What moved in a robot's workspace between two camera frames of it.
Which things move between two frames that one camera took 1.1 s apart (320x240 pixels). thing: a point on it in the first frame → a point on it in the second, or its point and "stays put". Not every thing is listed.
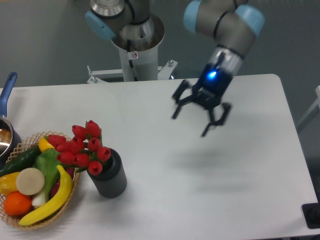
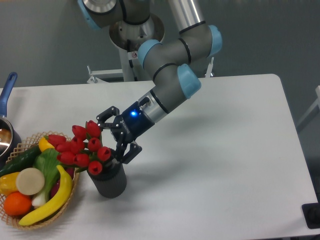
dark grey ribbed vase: x=111 y=182 stays put
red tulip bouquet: x=83 y=150 stays put
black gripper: x=208 y=93 → x=126 y=128
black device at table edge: x=311 y=212 stays put
